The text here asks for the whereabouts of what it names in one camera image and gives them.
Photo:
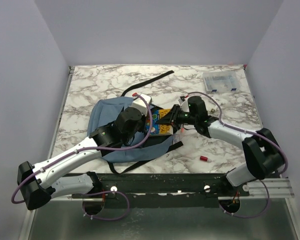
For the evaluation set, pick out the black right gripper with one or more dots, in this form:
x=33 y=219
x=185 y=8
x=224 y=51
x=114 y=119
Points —
x=171 y=117

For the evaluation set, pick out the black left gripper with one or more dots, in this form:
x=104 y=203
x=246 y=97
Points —
x=143 y=128

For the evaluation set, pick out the blue fabric backpack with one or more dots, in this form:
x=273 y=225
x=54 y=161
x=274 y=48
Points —
x=113 y=123

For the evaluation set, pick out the red cap glue stick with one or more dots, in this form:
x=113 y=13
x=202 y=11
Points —
x=205 y=159

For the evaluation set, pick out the red white small box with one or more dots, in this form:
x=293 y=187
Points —
x=177 y=137

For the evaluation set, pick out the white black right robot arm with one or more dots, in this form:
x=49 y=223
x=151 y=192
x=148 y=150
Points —
x=261 y=151

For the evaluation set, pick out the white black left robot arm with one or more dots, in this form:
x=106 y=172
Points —
x=35 y=180

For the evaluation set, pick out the clear plastic organizer box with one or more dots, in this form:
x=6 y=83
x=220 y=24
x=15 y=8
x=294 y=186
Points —
x=221 y=82

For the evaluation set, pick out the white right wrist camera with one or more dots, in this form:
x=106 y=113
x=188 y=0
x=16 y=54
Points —
x=182 y=100

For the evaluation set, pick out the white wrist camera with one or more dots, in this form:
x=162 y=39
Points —
x=140 y=105
x=182 y=100

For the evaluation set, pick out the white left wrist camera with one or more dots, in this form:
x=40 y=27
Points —
x=140 y=105

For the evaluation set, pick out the black metal base rail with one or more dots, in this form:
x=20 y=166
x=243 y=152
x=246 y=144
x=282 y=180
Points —
x=98 y=188

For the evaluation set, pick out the aluminium frame rail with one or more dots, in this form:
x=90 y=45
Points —
x=274 y=188

